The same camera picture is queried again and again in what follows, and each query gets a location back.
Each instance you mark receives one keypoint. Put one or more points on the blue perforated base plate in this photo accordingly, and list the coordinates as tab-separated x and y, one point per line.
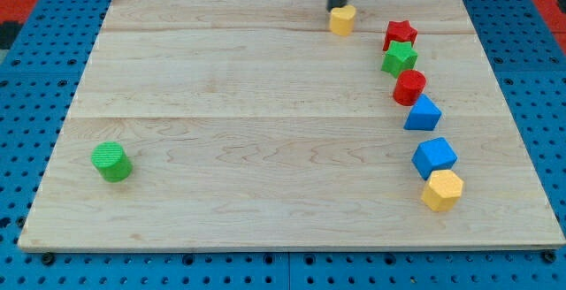
38	79

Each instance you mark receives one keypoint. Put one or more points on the yellow hexagon block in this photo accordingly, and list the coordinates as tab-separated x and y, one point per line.
442	190

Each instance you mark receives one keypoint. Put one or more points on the blue triangular prism block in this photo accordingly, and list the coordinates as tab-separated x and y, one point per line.
424	115

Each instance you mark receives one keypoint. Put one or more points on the blue cube block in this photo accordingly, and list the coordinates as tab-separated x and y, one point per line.
433	155

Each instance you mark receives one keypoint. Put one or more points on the red star block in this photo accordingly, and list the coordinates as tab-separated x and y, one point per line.
399	31

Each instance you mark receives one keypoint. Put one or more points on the green cylinder block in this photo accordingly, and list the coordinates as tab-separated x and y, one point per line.
111	161

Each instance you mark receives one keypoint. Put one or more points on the light wooden board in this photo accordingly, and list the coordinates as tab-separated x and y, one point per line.
251	127

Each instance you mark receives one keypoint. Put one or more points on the yellow heart block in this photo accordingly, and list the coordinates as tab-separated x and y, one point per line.
342	20

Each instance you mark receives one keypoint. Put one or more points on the green star block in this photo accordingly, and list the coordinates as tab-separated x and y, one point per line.
399	57

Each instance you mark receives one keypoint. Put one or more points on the red cylinder block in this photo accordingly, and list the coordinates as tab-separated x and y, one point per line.
409	86

